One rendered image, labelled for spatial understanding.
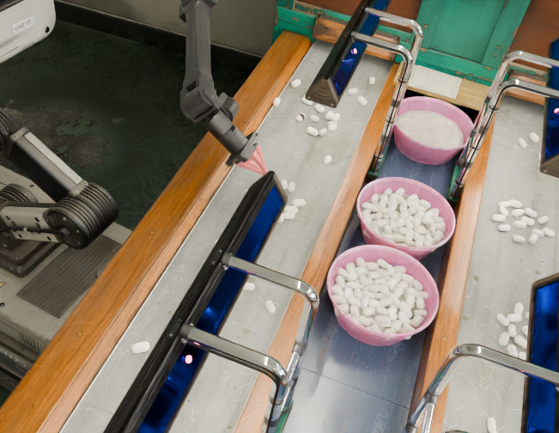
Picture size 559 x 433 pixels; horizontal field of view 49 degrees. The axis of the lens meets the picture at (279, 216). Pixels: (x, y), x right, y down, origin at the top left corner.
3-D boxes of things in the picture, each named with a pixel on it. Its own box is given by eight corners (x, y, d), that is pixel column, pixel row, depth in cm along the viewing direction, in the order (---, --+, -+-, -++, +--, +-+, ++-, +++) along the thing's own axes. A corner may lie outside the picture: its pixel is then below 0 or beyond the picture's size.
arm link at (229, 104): (178, 107, 149) (203, 90, 145) (192, 88, 158) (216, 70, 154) (209, 144, 153) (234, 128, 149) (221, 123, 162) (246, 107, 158)
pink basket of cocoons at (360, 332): (306, 333, 143) (312, 310, 136) (337, 255, 161) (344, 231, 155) (416, 375, 139) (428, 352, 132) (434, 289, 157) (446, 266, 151)
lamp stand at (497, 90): (443, 208, 179) (501, 79, 147) (452, 167, 193) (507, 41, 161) (507, 229, 176) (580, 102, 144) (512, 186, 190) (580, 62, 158)
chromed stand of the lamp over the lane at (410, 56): (314, 166, 185) (343, 33, 153) (332, 130, 199) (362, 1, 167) (374, 186, 182) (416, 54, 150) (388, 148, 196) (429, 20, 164)
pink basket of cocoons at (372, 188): (355, 269, 159) (363, 245, 152) (345, 198, 177) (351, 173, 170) (453, 275, 162) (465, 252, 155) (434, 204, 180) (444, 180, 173)
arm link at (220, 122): (197, 125, 150) (212, 112, 147) (205, 112, 155) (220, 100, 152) (216, 145, 152) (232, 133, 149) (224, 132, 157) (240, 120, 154)
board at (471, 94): (391, 84, 205) (392, 82, 204) (400, 63, 216) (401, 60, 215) (489, 113, 200) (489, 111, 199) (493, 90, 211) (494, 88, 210)
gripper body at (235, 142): (260, 135, 156) (240, 113, 154) (246, 158, 149) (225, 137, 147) (244, 145, 160) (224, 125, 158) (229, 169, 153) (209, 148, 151)
